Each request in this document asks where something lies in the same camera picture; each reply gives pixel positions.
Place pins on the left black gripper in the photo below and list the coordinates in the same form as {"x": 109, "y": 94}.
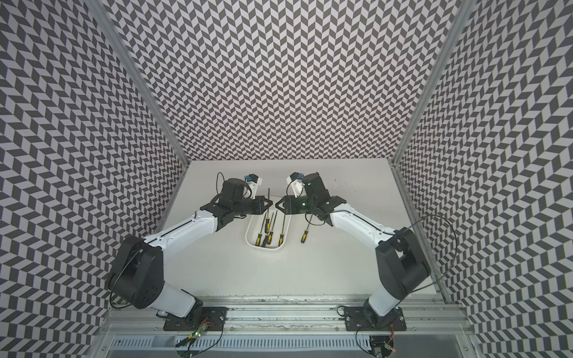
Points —
{"x": 260, "y": 209}

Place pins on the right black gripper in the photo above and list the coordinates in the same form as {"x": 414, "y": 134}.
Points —
{"x": 289, "y": 203}

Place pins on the white plastic storage tray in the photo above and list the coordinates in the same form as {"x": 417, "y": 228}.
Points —
{"x": 255, "y": 226}

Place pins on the file tool yellow black handle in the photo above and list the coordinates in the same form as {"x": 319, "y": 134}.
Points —
{"x": 282, "y": 235}

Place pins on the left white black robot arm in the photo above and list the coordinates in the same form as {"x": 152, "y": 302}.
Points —
{"x": 137, "y": 272}

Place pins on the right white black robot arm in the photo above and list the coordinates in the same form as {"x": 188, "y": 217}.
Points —
{"x": 401, "y": 261}

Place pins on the left base wiring with board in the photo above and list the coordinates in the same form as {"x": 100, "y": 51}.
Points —
{"x": 197, "y": 336}

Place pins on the base wiring with board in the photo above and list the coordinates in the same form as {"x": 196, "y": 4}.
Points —
{"x": 378, "y": 342}
{"x": 197, "y": 336}

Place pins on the right base wiring with board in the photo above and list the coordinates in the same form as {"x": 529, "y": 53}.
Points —
{"x": 378, "y": 342}

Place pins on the right wrist camera white blue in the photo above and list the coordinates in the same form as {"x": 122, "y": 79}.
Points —
{"x": 295, "y": 184}

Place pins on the wrist camera white blue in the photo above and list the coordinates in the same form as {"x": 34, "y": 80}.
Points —
{"x": 253, "y": 181}
{"x": 295, "y": 184}

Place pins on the left wrist camera white blue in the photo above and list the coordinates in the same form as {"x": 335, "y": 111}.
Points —
{"x": 253, "y": 181}

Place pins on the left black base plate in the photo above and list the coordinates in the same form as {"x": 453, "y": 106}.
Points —
{"x": 213, "y": 317}

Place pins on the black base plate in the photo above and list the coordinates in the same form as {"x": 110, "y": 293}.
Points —
{"x": 362, "y": 319}
{"x": 213, "y": 317}

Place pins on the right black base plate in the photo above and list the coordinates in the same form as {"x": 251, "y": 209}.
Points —
{"x": 362, "y": 319}

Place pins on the aluminium front rail frame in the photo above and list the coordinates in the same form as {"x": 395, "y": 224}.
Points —
{"x": 292, "y": 326}

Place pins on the left aluminium corner post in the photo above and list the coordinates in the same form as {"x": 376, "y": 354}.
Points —
{"x": 100, "y": 15}

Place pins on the aluminium corner post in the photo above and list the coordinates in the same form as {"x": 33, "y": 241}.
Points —
{"x": 100, "y": 15}
{"x": 458, "y": 25}

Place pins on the right aluminium corner post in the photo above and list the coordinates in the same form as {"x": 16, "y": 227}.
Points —
{"x": 458, "y": 25}

